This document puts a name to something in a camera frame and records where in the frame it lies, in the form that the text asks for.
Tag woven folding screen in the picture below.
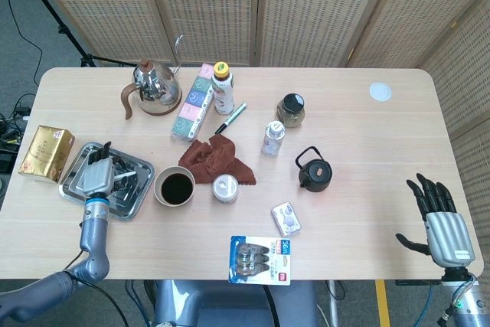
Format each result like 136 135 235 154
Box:
21 0 490 255

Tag clear plastic water bottle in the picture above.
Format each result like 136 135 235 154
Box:
260 119 286 158

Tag yellow cap drink bottle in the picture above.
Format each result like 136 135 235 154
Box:
211 60 236 116

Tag brown cloth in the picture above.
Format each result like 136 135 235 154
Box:
178 134 255 186

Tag purple floss pick box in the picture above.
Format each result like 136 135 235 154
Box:
270 201 302 237

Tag black floor cables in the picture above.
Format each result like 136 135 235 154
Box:
0 91 36 190

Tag silver metal tray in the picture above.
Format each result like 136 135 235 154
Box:
58 142 156 222

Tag blue correction tape pack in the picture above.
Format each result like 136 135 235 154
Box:
229 235 292 286

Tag cream bowl with dark liquid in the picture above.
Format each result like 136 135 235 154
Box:
153 165 197 208

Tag multicolour tissue pack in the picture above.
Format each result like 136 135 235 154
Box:
170 62 215 140

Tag white black marker pen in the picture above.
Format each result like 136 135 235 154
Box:
214 102 248 136

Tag black tripod stand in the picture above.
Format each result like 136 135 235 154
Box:
10 0 136 68

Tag grey robot torso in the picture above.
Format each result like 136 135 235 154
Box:
152 279 319 327

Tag black lid glass jar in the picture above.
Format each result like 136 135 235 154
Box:
276 93 306 128

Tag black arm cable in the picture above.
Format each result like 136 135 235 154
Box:
63 248 154 327

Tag white lid seasoning jar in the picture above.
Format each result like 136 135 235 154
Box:
212 174 239 204

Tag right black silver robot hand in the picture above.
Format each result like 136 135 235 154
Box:
396 172 475 269

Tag black teapot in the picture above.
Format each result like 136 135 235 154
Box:
294 146 333 193

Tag steel gooseneck kettle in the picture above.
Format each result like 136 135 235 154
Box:
120 34 184 120

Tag gold box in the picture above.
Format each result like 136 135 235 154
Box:
18 125 76 185

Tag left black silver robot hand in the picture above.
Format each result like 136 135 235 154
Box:
82 141 116 196

